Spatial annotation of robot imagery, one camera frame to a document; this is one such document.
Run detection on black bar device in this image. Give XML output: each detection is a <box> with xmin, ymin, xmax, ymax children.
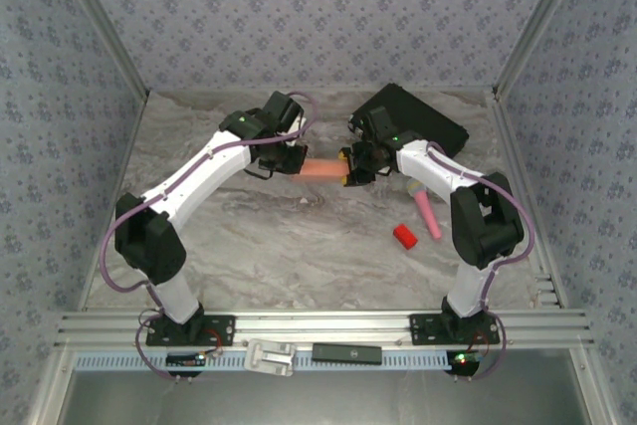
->
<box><xmin>312</xmin><ymin>342</ymin><xmax>384</xmax><ymax>365</ymax></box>

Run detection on silver metal bracket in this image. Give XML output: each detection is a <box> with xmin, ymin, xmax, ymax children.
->
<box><xmin>245</xmin><ymin>337</ymin><xmax>299</xmax><ymax>378</ymax></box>

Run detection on aluminium frame post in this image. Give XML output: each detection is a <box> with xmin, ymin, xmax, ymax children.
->
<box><xmin>494</xmin><ymin>0</ymin><xmax>592</xmax><ymax>101</ymax></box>
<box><xmin>49</xmin><ymin>0</ymin><xmax>151</xmax><ymax>101</ymax></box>

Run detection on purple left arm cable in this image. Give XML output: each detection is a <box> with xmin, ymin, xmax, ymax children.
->
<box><xmin>101</xmin><ymin>91</ymin><xmax>321</xmax><ymax>382</ymax></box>

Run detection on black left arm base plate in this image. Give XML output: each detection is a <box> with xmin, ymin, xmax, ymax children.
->
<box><xmin>145</xmin><ymin>314</ymin><xmax>236</xmax><ymax>348</ymax></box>

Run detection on pink toy microphone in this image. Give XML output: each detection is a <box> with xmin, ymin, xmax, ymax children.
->
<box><xmin>405</xmin><ymin>179</ymin><xmax>443</xmax><ymax>241</ymax></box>

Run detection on orange paper box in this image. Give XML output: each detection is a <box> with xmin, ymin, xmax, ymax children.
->
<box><xmin>291</xmin><ymin>157</ymin><xmax>349</xmax><ymax>185</ymax></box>

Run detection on aluminium side rail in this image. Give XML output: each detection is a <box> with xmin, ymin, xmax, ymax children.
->
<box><xmin>490</xmin><ymin>91</ymin><xmax>573</xmax><ymax>310</ymax></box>

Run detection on small circuit board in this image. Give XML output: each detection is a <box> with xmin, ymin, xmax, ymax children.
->
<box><xmin>446</xmin><ymin>350</ymin><xmax>482</xmax><ymax>367</ymax></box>
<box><xmin>165</xmin><ymin>352</ymin><xmax>207</xmax><ymax>367</ymax></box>

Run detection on pale blue slotted cable duct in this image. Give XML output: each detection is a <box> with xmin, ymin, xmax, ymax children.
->
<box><xmin>73</xmin><ymin>348</ymin><xmax>492</xmax><ymax>373</ymax></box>

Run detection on black case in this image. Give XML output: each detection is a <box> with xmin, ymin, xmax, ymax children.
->
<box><xmin>346</xmin><ymin>82</ymin><xmax>471</xmax><ymax>160</ymax></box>

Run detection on red block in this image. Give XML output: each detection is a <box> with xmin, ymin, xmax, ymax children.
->
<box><xmin>392</xmin><ymin>224</ymin><xmax>420</xmax><ymax>251</ymax></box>

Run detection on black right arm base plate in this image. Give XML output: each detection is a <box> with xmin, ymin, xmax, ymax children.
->
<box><xmin>408</xmin><ymin>314</ymin><xmax>501</xmax><ymax>347</ymax></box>

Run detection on aluminium mounting rail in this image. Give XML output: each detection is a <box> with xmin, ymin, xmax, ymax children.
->
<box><xmin>53</xmin><ymin>309</ymin><xmax>596</xmax><ymax>349</ymax></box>

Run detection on grey metal panel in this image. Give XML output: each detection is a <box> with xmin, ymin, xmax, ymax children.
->
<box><xmin>57</xmin><ymin>370</ymin><xmax>596</xmax><ymax>425</ymax></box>

